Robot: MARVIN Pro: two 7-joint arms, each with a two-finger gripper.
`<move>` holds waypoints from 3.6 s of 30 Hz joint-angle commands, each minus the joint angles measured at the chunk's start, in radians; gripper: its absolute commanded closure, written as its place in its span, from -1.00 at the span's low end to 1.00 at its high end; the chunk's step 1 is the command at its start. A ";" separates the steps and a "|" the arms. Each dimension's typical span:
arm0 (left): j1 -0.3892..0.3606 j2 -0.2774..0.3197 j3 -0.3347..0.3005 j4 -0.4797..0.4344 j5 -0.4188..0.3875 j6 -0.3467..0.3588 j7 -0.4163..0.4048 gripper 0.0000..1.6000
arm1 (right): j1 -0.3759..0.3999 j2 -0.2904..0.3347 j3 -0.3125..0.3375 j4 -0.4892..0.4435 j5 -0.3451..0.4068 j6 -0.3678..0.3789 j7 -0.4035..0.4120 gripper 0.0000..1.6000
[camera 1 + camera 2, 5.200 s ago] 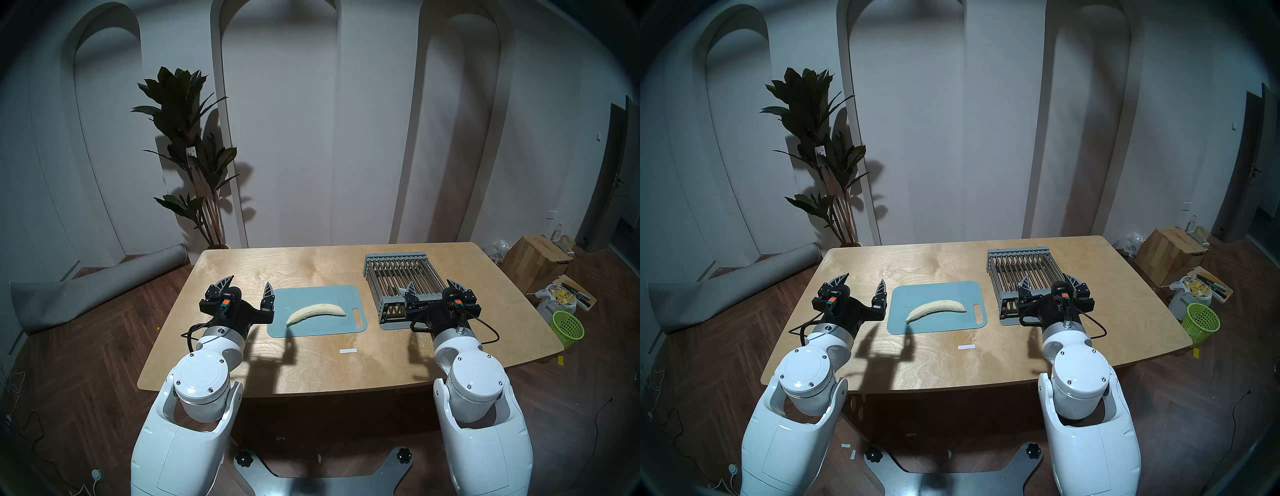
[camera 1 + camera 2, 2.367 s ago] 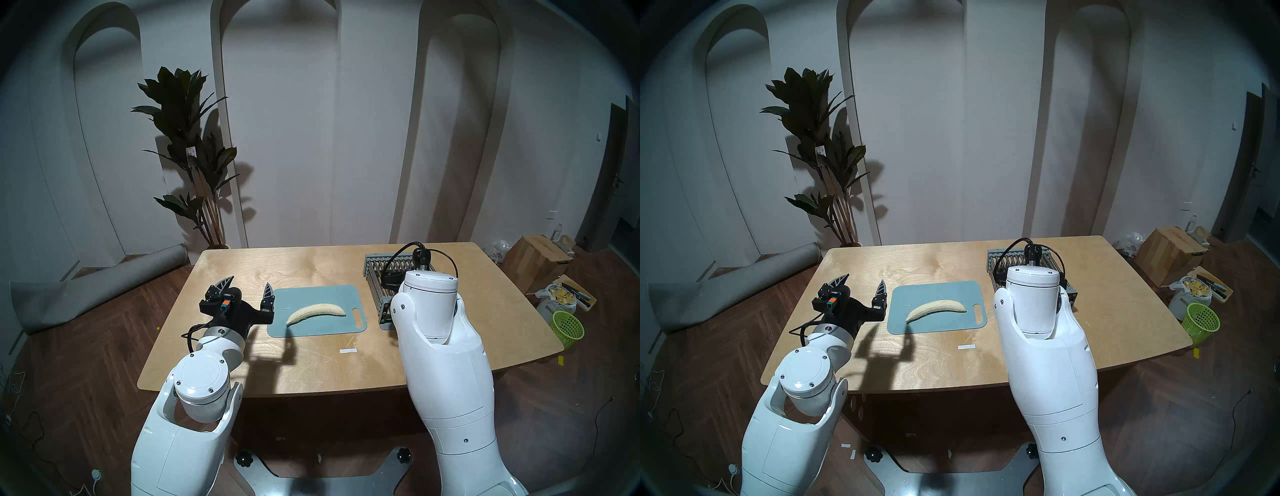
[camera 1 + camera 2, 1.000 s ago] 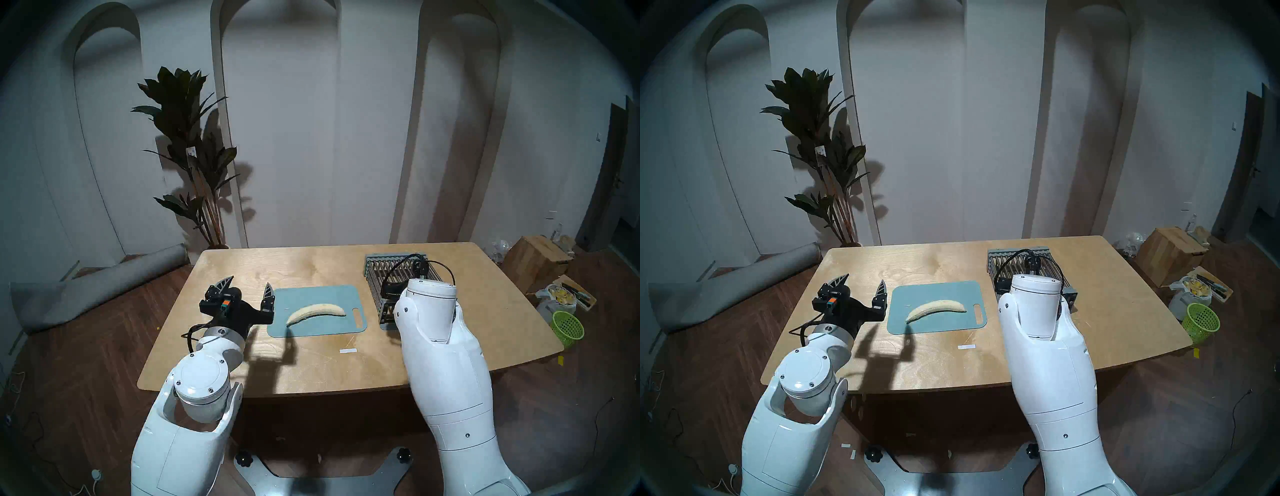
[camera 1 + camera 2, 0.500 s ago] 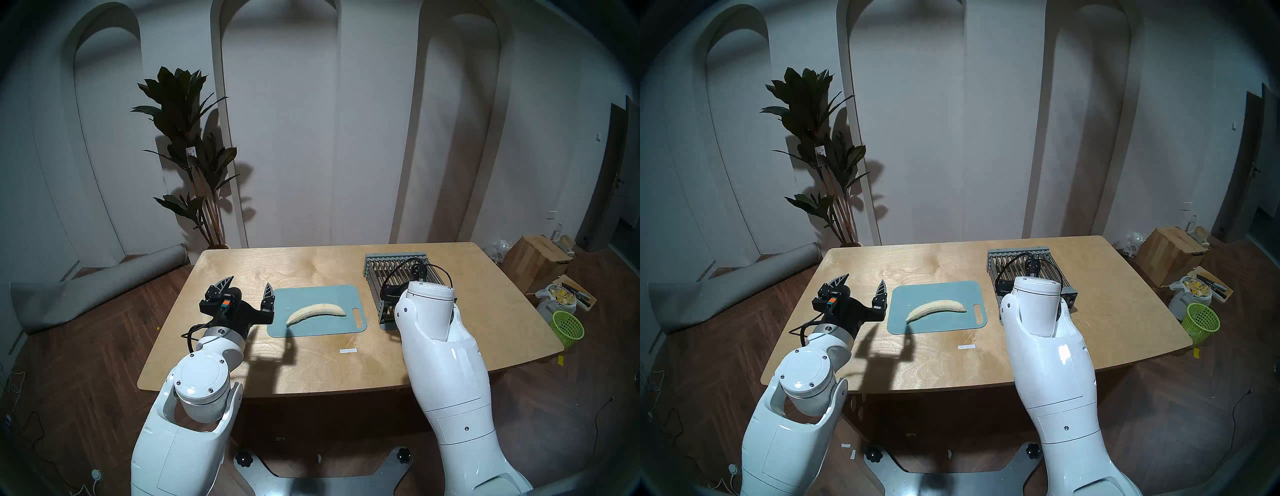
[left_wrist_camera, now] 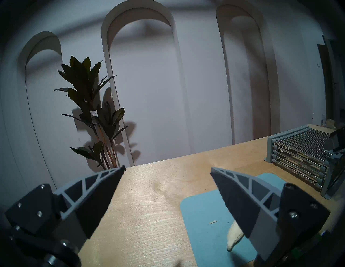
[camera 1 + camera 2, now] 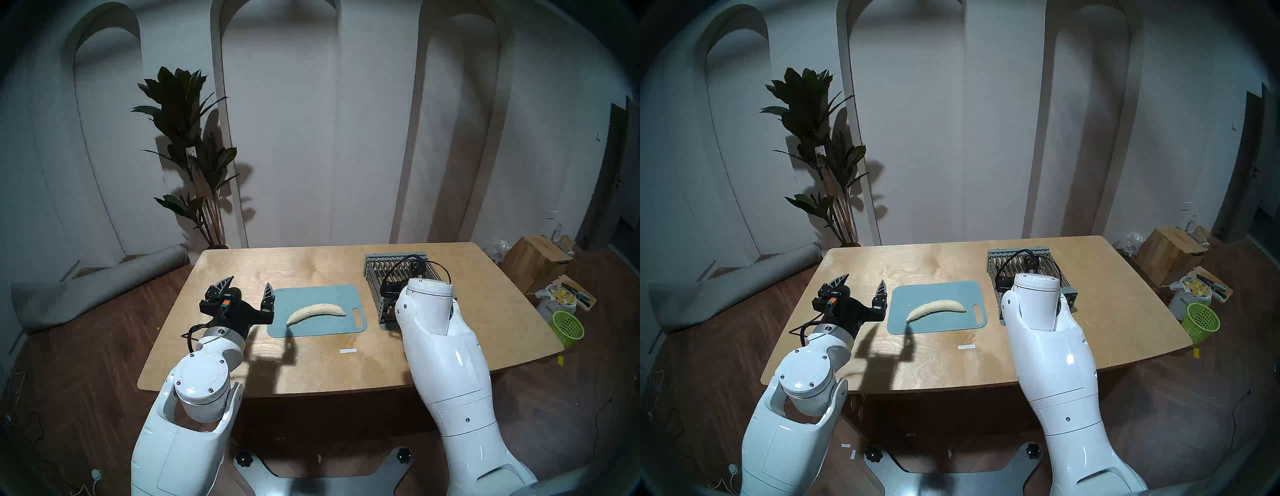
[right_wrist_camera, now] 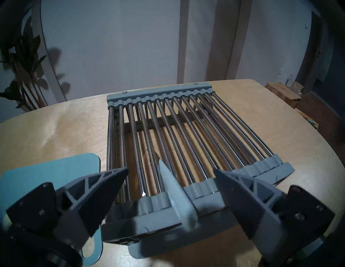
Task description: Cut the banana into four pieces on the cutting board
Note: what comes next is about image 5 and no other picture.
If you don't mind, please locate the peeled banana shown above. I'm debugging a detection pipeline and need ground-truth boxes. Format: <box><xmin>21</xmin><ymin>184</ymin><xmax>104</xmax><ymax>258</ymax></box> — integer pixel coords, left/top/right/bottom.
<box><xmin>227</xmin><ymin>221</ymin><xmax>244</xmax><ymax>252</ymax></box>

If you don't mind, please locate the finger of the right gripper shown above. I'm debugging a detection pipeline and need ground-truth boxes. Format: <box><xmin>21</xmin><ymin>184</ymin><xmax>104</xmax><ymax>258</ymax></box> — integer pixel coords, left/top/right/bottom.
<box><xmin>324</xmin><ymin>127</ymin><xmax>345</xmax><ymax>153</ymax></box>

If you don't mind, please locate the blue plastic cutting board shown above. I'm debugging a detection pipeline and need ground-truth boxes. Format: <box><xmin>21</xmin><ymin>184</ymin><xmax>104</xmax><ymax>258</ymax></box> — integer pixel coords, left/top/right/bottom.
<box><xmin>180</xmin><ymin>173</ymin><xmax>287</xmax><ymax>267</ymax></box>

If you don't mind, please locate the brown wooden door leaf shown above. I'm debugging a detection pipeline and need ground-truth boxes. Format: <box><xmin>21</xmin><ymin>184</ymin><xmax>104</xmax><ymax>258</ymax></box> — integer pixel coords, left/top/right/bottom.
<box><xmin>317</xmin><ymin>35</ymin><xmax>340</xmax><ymax>127</ymax></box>

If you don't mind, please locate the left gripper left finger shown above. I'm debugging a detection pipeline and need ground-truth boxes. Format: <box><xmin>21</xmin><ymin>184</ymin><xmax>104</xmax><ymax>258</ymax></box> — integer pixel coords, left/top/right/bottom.
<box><xmin>5</xmin><ymin>165</ymin><xmax>126</xmax><ymax>240</ymax></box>

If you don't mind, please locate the grey metal rod rack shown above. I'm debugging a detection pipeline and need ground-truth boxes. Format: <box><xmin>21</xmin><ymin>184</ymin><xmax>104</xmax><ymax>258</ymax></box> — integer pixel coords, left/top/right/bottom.
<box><xmin>264</xmin><ymin>125</ymin><xmax>345</xmax><ymax>199</ymax></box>

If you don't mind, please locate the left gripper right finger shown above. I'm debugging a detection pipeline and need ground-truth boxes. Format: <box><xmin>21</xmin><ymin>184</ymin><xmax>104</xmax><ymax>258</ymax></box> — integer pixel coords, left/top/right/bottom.
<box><xmin>210</xmin><ymin>167</ymin><xmax>330</xmax><ymax>261</ymax></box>

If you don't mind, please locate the tall potted green plant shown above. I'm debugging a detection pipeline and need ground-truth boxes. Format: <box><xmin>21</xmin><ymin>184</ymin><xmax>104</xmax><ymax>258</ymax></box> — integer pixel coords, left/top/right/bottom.
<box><xmin>54</xmin><ymin>56</ymin><xmax>129</xmax><ymax>170</ymax></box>

